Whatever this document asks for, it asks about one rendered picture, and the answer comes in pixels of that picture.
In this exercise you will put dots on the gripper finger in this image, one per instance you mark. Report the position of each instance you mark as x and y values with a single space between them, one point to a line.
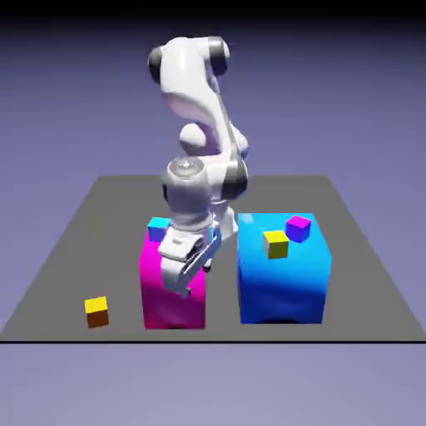
187 292
206 267

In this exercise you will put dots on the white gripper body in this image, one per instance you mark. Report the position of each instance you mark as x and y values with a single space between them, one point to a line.
174 274

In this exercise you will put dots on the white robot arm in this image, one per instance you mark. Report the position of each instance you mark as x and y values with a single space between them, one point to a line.
189 76

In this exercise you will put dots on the small cyan cube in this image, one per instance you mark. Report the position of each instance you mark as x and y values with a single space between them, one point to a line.
155 229

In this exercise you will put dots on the small yellow cube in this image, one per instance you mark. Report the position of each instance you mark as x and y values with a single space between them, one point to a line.
277 247

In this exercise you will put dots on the small orange cube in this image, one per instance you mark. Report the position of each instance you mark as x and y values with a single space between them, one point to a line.
97 314

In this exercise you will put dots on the small purple cube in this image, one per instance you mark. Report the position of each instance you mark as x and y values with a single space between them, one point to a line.
298 229

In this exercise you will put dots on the large magenta box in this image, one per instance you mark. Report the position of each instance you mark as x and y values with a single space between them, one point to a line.
173 309

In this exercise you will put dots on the large blue box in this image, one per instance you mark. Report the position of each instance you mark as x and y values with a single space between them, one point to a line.
283 286

